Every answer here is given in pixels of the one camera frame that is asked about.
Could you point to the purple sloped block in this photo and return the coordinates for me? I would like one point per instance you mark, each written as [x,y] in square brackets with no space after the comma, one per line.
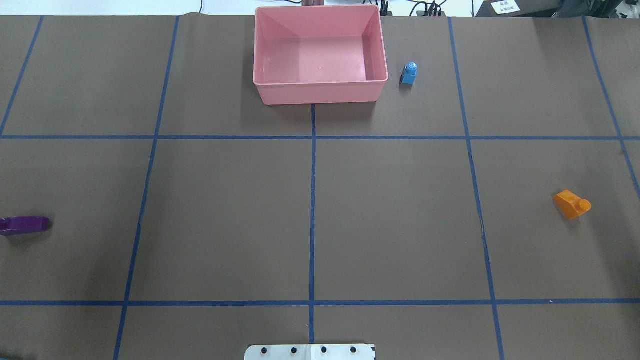
[21,225]

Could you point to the small blue block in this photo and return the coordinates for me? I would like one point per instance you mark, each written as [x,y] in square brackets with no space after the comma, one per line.
[409,74]

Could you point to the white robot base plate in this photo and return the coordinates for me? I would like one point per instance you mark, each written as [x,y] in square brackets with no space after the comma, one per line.
[336,351]

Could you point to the orange sloped block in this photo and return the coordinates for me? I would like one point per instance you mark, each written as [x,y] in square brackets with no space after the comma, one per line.
[571,205]

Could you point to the pink plastic box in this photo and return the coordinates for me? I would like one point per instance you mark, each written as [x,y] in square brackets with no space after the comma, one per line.
[319,54]

